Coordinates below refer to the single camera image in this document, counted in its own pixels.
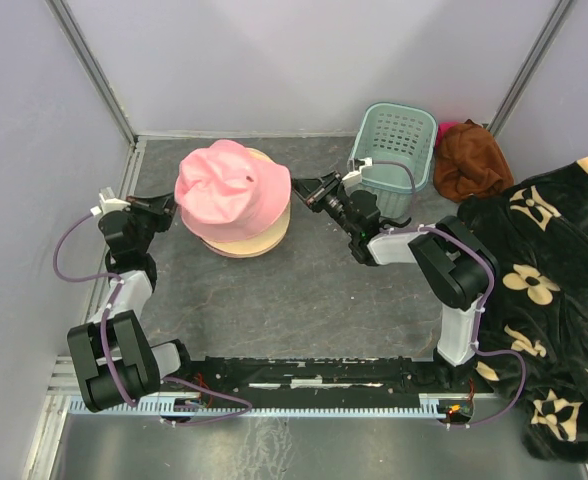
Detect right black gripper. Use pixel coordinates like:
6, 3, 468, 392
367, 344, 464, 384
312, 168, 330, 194
285, 170, 358, 238

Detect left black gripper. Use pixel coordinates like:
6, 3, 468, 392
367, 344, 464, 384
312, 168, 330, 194
123, 191, 180, 254

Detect beige pink hats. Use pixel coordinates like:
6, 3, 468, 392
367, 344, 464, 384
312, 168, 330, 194
201, 147, 293, 260

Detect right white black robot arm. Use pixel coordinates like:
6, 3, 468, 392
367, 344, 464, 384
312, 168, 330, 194
291, 172, 498, 391

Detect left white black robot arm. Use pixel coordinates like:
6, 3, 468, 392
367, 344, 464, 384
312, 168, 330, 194
67, 188, 195, 412

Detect teal plastic basket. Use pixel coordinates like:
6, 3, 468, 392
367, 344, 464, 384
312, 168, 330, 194
347, 102, 437, 219

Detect red cloth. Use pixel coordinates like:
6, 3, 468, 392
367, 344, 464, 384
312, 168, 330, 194
434, 122, 458, 147

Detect brown cloth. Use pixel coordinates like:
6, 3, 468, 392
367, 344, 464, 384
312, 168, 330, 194
433, 120, 514, 203

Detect black floral blanket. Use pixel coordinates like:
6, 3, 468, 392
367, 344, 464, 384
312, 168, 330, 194
457, 157, 588, 464

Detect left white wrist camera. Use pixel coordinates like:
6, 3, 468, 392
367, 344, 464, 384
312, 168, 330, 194
90, 187, 130, 217

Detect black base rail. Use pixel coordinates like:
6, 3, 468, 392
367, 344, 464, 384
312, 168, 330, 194
176, 357, 483, 408

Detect left aluminium corner post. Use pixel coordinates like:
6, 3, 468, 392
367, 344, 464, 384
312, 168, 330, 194
45, 0, 138, 145

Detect aluminium corner post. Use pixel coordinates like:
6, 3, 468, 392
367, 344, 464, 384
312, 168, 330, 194
45, 0, 138, 145
487, 0, 576, 137

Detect light blue cable duct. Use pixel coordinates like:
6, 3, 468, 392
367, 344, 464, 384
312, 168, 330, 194
68, 392, 470, 419

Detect right aluminium corner post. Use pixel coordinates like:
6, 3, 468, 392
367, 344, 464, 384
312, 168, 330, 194
487, 0, 576, 137

